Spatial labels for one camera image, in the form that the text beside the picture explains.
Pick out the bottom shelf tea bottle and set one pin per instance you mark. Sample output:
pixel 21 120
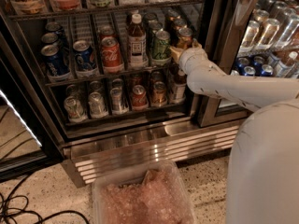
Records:
pixel 178 86

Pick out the bottom shelf left silver can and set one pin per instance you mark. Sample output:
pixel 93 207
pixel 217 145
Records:
pixel 74 109

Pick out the green soda can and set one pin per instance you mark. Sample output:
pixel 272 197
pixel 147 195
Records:
pixel 149 18
pixel 161 46
pixel 154 27

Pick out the front left blue pepsi can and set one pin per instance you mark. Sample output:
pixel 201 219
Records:
pixel 54 60

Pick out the blue pepsi can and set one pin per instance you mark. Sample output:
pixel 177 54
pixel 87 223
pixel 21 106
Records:
pixel 54 60
pixel 84 58

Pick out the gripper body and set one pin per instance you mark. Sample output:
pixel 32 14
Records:
pixel 189 57

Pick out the orange soda can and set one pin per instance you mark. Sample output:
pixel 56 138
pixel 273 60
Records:
pixel 170 15
pixel 177 24
pixel 185 37

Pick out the bottom shelf red can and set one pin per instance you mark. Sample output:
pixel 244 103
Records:
pixel 139 97

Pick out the front green soda can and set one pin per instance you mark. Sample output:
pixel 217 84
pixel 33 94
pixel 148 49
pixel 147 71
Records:
pixel 161 46

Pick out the stainless steel fridge grille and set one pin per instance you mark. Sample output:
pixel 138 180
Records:
pixel 175 141

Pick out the blue pepsi can centre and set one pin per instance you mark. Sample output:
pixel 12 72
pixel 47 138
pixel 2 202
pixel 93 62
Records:
pixel 84 58

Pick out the shelf silver can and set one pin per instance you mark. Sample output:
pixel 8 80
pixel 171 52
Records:
pixel 74 109
pixel 97 105
pixel 118 103

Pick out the rear red cola can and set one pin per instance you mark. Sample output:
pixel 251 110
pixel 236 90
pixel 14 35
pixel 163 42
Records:
pixel 107 31

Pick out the clear plastic bin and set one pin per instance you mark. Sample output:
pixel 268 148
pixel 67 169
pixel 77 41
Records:
pixel 150 193

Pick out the front red cola can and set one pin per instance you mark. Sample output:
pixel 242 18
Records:
pixel 111 54

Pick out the fridge glass door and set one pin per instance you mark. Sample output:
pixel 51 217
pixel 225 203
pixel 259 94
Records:
pixel 229 21

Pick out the rear left pepsi can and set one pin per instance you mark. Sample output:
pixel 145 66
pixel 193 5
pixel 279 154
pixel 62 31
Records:
pixel 55 27

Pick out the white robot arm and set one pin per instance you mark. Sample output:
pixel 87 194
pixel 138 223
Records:
pixel 263 170

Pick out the rear green soda can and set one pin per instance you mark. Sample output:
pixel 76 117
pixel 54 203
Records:
pixel 149 18

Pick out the brown tea bottle middle shelf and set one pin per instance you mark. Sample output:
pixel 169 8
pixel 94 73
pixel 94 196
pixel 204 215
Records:
pixel 136 43

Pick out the bottom shelf orange can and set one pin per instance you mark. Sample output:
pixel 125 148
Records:
pixel 158 93

